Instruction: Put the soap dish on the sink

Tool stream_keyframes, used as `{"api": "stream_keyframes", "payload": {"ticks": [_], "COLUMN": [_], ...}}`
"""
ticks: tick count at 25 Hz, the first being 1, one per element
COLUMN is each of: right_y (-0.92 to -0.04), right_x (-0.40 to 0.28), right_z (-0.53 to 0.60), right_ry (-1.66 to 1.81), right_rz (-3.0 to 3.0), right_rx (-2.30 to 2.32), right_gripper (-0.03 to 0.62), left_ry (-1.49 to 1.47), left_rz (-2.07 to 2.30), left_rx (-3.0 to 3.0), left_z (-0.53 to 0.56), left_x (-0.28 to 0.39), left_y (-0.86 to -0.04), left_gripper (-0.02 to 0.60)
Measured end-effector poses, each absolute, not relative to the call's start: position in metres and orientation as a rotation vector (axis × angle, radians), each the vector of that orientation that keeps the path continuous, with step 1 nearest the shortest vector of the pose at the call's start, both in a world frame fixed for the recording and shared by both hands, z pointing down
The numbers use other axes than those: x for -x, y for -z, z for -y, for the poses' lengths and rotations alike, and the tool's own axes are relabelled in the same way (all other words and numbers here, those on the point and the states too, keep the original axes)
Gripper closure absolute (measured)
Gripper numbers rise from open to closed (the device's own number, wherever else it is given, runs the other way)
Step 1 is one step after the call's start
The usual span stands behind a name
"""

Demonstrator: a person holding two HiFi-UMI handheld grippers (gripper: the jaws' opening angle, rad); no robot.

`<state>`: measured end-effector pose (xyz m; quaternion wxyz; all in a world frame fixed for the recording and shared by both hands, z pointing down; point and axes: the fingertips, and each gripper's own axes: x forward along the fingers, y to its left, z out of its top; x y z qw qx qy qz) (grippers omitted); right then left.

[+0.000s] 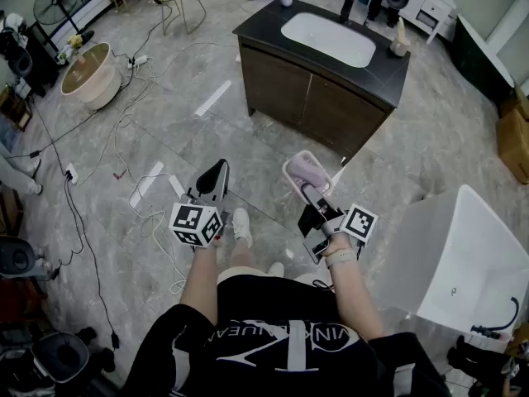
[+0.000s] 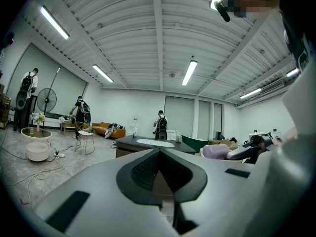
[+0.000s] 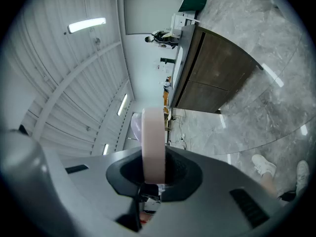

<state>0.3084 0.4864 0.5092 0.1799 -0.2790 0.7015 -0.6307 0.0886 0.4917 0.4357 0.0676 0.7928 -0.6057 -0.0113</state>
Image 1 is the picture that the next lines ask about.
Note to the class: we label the black power adapter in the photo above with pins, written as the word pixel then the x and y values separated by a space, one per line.
pixel 115 341

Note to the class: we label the white floor tape strip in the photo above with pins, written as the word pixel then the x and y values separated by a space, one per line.
pixel 149 182
pixel 213 97
pixel 177 186

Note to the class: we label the white sink basin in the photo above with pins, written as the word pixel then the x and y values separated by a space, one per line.
pixel 326 39

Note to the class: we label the dark green bathtub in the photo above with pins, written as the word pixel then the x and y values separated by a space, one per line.
pixel 471 64

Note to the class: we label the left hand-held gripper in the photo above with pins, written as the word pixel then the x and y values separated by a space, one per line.
pixel 192 221

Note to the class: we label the white power strip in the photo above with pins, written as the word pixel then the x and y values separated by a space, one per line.
pixel 72 174
pixel 138 61

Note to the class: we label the person's left forearm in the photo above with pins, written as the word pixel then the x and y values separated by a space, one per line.
pixel 200 279

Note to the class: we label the white drawer cabinet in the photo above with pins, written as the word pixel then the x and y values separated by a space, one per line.
pixel 438 2

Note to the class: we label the beige wristwatch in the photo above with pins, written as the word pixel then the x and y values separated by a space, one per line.
pixel 341 258

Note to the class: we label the person's right hand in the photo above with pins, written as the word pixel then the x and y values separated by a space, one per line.
pixel 339 244

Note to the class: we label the black standing fan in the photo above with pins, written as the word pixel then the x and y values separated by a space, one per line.
pixel 55 0

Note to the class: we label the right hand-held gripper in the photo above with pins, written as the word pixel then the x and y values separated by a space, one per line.
pixel 359 223

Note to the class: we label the black shelf unit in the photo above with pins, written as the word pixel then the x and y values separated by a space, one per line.
pixel 41 64

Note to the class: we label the white low cabinet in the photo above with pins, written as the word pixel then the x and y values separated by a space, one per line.
pixel 89 8

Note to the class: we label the person's white shoe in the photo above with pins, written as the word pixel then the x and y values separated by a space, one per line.
pixel 276 269
pixel 241 226

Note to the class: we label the person's beige shorts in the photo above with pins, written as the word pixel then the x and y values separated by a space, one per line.
pixel 239 273

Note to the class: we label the person's left white shoe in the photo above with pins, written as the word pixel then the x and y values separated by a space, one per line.
pixel 241 226

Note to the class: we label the person's left leg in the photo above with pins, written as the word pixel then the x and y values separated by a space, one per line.
pixel 241 254

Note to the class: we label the person's black printed shirt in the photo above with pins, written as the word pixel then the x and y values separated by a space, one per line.
pixel 268 325

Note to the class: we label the wooden stool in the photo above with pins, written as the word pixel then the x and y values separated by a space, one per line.
pixel 16 114

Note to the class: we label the cardboard box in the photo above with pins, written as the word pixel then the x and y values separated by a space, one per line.
pixel 522 101
pixel 514 147

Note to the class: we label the person's right white shoe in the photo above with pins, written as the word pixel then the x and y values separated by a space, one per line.
pixel 276 269

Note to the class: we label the yellow flower bunch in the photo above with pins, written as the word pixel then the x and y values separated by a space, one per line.
pixel 75 41

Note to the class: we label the person's right forearm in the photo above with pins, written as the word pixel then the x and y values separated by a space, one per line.
pixel 355 300

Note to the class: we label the white bathtub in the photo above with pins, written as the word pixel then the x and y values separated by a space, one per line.
pixel 434 238

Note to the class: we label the round beige side table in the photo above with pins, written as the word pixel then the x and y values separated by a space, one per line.
pixel 87 68

